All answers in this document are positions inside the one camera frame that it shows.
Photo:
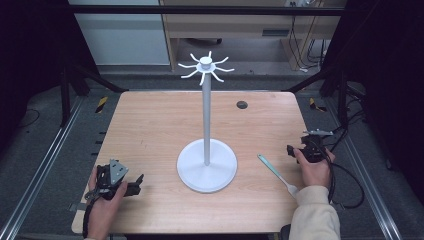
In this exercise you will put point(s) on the black metal stand legs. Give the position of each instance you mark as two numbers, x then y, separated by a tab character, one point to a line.
333	83
71	83

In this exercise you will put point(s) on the dark curtain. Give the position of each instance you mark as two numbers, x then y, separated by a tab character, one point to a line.
30	56
386	66

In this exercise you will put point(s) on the dark round table grommet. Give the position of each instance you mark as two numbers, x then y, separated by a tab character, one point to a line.
242	105

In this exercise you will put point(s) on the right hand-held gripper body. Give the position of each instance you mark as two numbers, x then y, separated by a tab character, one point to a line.
314	149

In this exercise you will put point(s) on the black horizontal frame bar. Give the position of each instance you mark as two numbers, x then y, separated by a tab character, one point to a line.
200	10

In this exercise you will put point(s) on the person's left hand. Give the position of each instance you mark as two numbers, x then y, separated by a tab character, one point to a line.
106	211

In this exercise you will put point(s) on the wooden desk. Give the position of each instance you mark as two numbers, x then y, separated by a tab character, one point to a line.
233	26

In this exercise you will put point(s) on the yellow black striped tape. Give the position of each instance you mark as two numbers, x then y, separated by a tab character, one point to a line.
315	104
101	104

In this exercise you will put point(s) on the aluminium floor rail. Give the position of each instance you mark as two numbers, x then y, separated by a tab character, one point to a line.
366	180
40	173

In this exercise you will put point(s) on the white cabinet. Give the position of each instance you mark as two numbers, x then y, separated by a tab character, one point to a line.
123	36

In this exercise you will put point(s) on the white hook stand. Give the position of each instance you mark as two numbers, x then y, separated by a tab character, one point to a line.
206	160

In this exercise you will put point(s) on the person's right hand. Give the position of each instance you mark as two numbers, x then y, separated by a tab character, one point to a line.
316	173

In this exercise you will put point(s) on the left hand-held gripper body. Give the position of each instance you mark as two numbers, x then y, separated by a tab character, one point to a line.
115	170

